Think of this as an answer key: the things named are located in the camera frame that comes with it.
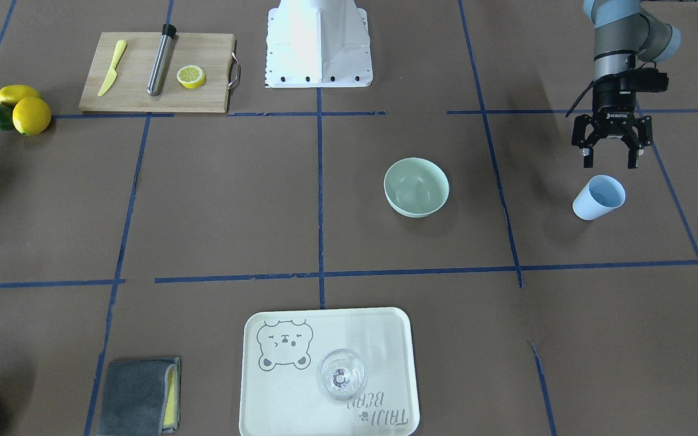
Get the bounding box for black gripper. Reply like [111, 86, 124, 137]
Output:
[571, 70, 670, 170]

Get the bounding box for light blue cup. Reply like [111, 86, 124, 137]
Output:
[571, 174, 627, 221]

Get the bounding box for light green bowl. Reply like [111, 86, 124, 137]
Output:
[383, 157, 450, 219]

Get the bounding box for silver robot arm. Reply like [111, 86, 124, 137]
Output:
[566, 1, 682, 169]

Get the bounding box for white cream tray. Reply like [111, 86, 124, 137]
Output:
[239, 307, 420, 435]

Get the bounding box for clear wine glass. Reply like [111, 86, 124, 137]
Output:
[318, 348, 367, 402]

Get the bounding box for wooden cutting board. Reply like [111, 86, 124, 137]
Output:
[79, 32, 240, 113]

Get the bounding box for lemon half slice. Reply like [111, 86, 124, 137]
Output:
[176, 65, 206, 89]

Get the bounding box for steel knife sharpener rod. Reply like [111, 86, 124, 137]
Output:
[146, 23, 176, 96]

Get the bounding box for yellow plastic knife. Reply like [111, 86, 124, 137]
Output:
[97, 39, 128, 97]

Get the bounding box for grey folded cloth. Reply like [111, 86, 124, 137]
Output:
[97, 356, 182, 435]

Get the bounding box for yellow lemon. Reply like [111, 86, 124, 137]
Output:
[0, 84, 41, 108]
[12, 97, 52, 136]

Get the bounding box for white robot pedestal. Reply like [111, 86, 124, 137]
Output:
[264, 1, 374, 89]

